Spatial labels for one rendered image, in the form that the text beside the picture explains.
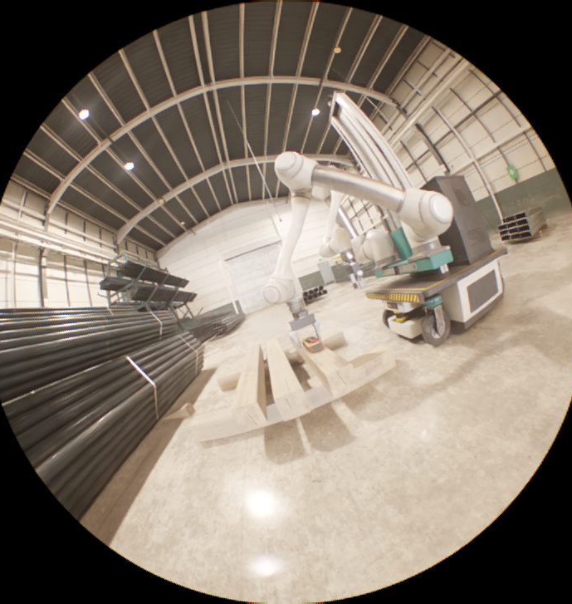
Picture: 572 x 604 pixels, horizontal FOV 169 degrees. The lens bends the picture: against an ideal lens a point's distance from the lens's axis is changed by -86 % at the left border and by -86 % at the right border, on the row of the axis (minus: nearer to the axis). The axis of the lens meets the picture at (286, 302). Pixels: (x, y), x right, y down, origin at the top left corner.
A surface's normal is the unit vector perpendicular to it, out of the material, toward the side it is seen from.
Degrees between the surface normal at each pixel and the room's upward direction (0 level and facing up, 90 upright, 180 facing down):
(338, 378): 90
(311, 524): 0
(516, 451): 0
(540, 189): 90
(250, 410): 90
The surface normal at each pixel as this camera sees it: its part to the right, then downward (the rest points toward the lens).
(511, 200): -0.93, 0.35
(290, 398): 0.13, -0.01
